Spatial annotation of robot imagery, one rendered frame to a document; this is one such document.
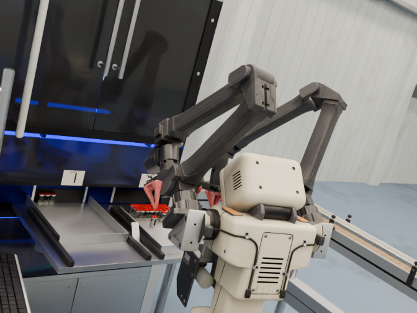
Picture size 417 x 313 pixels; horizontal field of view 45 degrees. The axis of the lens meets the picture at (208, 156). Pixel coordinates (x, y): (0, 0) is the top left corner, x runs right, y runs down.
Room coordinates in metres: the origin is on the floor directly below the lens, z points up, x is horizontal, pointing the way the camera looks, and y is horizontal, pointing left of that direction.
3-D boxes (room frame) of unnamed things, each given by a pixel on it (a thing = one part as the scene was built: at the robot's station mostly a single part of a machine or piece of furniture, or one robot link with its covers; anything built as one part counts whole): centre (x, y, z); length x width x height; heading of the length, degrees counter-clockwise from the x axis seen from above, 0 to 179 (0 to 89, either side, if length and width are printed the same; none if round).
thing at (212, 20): (2.10, 0.13, 1.40); 0.05 x 0.01 x 0.80; 131
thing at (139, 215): (1.96, 0.15, 0.90); 0.18 x 0.02 x 0.05; 130
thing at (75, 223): (1.73, 0.41, 0.90); 0.34 x 0.26 x 0.04; 41
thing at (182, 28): (1.98, 0.28, 1.50); 0.43 x 0.01 x 0.59; 131
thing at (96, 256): (1.79, 0.24, 0.87); 0.70 x 0.48 x 0.02; 131
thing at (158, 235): (1.88, 0.08, 0.90); 0.34 x 0.26 x 0.04; 40
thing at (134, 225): (1.69, 0.15, 0.91); 0.14 x 0.03 x 0.06; 41
